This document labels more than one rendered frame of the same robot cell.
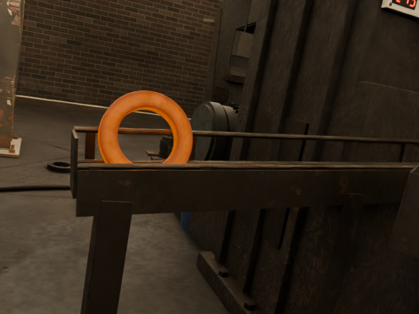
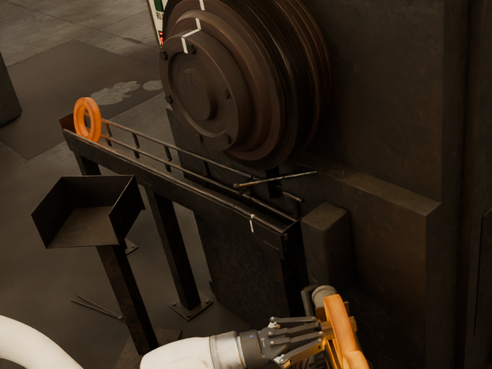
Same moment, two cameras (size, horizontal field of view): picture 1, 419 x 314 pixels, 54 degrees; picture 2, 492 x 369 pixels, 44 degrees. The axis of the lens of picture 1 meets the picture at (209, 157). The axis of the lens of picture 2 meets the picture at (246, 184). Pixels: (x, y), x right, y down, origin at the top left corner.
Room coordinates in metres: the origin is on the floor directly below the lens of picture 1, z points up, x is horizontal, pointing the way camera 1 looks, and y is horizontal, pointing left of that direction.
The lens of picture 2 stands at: (0.91, -2.14, 1.69)
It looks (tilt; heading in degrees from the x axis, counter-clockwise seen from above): 34 degrees down; 79
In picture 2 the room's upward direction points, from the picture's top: 11 degrees counter-clockwise
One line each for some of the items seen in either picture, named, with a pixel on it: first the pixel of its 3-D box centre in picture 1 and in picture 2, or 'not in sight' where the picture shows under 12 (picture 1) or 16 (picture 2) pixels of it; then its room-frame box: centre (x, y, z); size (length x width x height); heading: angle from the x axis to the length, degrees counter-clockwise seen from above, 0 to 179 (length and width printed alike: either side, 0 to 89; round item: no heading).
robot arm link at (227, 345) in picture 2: not in sight; (229, 354); (0.97, -1.29, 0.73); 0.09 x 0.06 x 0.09; 80
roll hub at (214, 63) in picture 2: not in sight; (202, 92); (1.10, -0.88, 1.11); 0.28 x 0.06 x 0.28; 115
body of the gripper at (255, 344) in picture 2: not in sight; (264, 345); (1.05, -1.30, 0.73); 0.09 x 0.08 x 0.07; 170
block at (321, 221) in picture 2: not in sight; (329, 251); (1.30, -1.04, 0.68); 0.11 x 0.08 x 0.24; 25
